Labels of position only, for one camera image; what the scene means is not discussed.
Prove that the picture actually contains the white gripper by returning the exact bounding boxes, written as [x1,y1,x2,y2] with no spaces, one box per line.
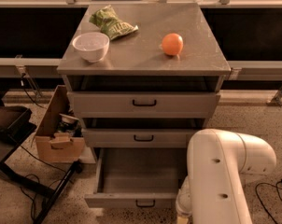
[176,177,192,224]

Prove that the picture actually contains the grey bottom drawer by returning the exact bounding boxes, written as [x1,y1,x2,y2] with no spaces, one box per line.
[85,148,187,208]

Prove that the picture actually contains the grey drawer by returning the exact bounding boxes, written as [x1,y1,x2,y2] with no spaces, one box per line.
[85,148,187,208]
[82,129,196,148]
[67,91,219,119]

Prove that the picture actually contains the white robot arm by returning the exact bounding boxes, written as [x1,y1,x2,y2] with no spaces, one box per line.
[176,129,276,224]

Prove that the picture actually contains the grey middle drawer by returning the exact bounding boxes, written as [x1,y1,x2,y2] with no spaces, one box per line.
[82,129,196,148]

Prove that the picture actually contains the grey metal drawer cabinet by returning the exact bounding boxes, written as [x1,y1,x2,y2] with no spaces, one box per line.
[57,1,233,156]

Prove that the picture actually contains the grey top drawer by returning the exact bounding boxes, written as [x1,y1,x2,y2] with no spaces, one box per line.
[67,91,219,119]

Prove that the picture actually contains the brown cardboard box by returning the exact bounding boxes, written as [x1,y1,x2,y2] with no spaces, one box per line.
[35,85,85,163]

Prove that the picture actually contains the white cup in box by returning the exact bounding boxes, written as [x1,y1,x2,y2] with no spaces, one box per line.
[61,114,78,124]

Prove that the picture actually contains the grey metal railing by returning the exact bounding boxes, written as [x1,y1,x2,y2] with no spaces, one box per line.
[0,0,282,104]

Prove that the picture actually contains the orange fruit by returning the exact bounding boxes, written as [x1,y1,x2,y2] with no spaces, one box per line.
[162,33,184,56]

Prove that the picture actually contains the white bowl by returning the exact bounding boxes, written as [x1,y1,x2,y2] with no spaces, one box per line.
[72,32,110,63]

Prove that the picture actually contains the green chip bag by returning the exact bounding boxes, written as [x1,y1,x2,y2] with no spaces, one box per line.
[89,5,138,40]

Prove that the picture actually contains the black floor cable right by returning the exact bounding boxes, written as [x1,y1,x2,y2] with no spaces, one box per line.
[254,180,282,224]

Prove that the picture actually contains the black floor cable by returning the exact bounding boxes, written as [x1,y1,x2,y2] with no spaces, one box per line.
[19,145,74,221]
[254,180,282,224]

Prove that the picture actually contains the black floor cable left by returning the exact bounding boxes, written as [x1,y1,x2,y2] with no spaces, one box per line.
[19,145,74,221]

